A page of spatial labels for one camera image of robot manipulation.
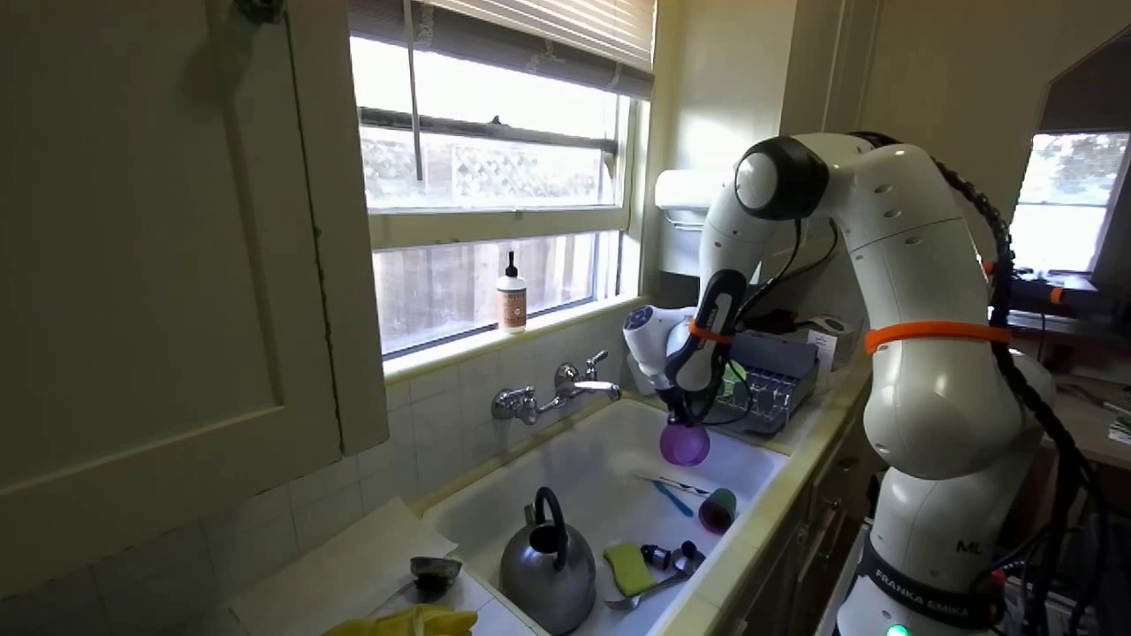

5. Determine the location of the wooden desk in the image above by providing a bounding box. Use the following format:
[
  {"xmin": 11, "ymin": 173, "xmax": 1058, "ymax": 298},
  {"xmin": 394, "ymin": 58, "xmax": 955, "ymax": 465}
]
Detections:
[{"xmin": 1006, "ymin": 272, "xmax": 1131, "ymax": 473}]

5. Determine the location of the white window blind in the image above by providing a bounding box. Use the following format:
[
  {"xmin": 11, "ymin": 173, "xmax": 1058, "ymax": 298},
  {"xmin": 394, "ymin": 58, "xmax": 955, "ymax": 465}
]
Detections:
[{"xmin": 348, "ymin": 0, "xmax": 659, "ymax": 100}]

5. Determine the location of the purple bowl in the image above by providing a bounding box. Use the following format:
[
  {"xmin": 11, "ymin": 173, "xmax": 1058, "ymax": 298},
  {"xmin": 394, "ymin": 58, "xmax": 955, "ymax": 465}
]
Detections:
[{"xmin": 659, "ymin": 419, "xmax": 711, "ymax": 468}]

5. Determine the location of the bright window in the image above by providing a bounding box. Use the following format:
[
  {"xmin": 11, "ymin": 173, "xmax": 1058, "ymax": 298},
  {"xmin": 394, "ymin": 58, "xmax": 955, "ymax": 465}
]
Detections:
[{"xmin": 1007, "ymin": 132, "xmax": 1131, "ymax": 276}]

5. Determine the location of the white paper towel holder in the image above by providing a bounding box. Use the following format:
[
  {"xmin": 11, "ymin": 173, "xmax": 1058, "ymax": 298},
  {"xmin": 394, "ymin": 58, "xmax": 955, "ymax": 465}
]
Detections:
[{"xmin": 654, "ymin": 169, "xmax": 736, "ymax": 232}]

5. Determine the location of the white sink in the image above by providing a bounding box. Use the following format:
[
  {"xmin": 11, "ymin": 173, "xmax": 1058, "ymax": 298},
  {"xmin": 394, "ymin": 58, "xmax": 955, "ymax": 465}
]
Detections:
[{"xmin": 422, "ymin": 397, "xmax": 790, "ymax": 636}]

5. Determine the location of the chrome wall faucet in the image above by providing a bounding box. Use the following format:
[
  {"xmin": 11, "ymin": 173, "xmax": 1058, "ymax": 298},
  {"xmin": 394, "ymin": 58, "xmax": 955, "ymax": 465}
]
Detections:
[{"xmin": 490, "ymin": 350, "xmax": 623, "ymax": 427}]

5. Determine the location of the white box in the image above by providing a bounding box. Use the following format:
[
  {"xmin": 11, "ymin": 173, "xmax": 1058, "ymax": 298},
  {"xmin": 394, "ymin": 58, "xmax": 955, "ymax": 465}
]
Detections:
[{"xmin": 797, "ymin": 314, "xmax": 856, "ymax": 374}]

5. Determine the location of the maroon and green cup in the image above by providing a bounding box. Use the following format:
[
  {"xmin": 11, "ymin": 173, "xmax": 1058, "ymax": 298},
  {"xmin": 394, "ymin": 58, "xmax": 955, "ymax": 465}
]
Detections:
[{"xmin": 697, "ymin": 487, "xmax": 739, "ymax": 535}]

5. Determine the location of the cream wall cabinet door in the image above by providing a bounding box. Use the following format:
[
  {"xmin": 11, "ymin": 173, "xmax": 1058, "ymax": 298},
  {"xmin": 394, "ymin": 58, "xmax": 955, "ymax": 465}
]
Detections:
[{"xmin": 0, "ymin": 0, "xmax": 391, "ymax": 603}]

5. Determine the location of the grey dish rack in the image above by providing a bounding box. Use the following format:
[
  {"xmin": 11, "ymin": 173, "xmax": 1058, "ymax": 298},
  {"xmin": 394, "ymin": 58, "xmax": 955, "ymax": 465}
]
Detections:
[{"xmin": 705, "ymin": 330, "xmax": 822, "ymax": 439}]

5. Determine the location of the window with white frame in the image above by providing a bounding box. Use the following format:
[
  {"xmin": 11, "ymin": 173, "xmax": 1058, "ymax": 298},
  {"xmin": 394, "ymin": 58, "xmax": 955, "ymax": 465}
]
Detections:
[{"xmin": 348, "ymin": 0, "xmax": 657, "ymax": 361}]

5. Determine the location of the metal measuring scoop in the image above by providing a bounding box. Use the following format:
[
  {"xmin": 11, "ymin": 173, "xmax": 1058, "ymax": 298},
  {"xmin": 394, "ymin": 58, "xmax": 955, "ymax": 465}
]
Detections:
[{"xmin": 369, "ymin": 556, "xmax": 464, "ymax": 617}]

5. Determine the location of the steel kettle with black handle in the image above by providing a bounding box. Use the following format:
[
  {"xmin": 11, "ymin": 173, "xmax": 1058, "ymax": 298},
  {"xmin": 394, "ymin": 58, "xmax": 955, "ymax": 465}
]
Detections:
[{"xmin": 498, "ymin": 487, "xmax": 598, "ymax": 636}]

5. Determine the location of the blue brush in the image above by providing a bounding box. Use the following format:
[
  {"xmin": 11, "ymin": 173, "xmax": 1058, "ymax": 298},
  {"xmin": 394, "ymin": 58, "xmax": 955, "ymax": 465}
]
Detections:
[{"xmin": 652, "ymin": 480, "xmax": 696, "ymax": 519}]

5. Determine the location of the white paper sheet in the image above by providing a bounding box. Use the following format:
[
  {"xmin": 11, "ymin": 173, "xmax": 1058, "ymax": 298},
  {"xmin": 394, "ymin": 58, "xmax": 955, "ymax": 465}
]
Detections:
[{"xmin": 224, "ymin": 496, "xmax": 497, "ymax": 636}]

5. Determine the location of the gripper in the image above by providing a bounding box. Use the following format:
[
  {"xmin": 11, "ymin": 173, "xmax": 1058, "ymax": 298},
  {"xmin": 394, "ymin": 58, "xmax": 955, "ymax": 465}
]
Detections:
[{"xmin": 664, "ymin": 355, "xmax": 718, "ymax": 430}]

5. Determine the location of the soap bottle with black pump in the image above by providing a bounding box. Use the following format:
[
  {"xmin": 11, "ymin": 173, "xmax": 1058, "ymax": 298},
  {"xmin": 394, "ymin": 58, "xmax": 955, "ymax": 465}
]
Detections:
[{"xmin": 496, "ymin": 251, "xmax": 528, "ymax": 335}]

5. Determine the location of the yellow-green sponge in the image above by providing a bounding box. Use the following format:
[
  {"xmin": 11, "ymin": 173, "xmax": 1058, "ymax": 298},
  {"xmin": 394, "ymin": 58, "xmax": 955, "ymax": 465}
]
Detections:
[{"xmin": 603, "ymin": 541, "xmax": 658, "ymax": 598}]

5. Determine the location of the yellow rubber glove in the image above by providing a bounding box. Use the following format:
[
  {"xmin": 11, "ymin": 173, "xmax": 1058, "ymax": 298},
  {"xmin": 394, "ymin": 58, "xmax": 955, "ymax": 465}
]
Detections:
[{"xmin": 322, "ymin": 604, "xmax": 479, "ymax": 636}]

